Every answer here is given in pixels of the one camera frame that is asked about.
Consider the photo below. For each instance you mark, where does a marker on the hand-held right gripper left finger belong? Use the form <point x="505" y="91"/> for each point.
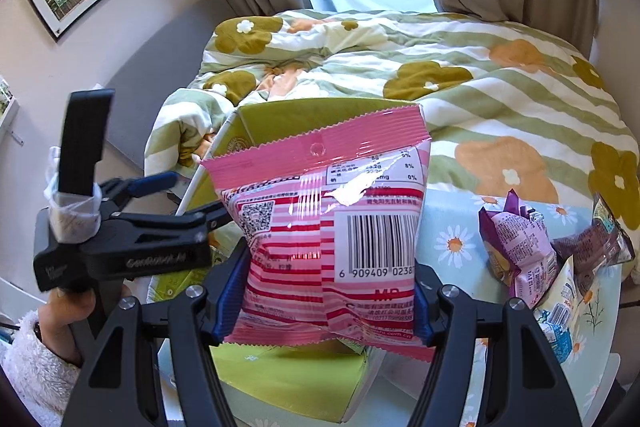
<point x="230" y="302"/>

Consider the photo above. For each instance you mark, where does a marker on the pink striped snack packet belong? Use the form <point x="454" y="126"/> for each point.
<point x="320" y="232"/>

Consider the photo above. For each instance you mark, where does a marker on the person's left hand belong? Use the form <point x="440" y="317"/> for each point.
<point x="65" y="314"/>

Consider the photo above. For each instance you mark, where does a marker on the dark brown snack packet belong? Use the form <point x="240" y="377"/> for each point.
<point x="595" y="247"/>

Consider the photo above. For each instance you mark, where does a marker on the floral striped blanket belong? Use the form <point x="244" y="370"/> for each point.
<point x="475" y="97"/>

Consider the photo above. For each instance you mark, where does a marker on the purple snack packet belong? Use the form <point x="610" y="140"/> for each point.
<point x="515" y="247"/>

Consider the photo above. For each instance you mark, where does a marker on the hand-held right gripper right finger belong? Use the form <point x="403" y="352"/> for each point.
<point x="424" y="307"/>

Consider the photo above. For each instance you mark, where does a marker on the white blue cartoon snack packet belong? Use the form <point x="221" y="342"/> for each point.
<point x="562" y="312"/>

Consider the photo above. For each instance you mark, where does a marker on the green cardboard box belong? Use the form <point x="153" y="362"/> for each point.
<point x="280" y="382"/>

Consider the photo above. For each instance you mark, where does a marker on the grey headboard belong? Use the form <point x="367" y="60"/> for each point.
<point x="160" y="57"/>

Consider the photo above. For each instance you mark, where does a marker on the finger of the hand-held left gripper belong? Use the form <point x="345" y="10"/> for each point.
<point x="207" y="217"/>
<point x="150" y="184"/>

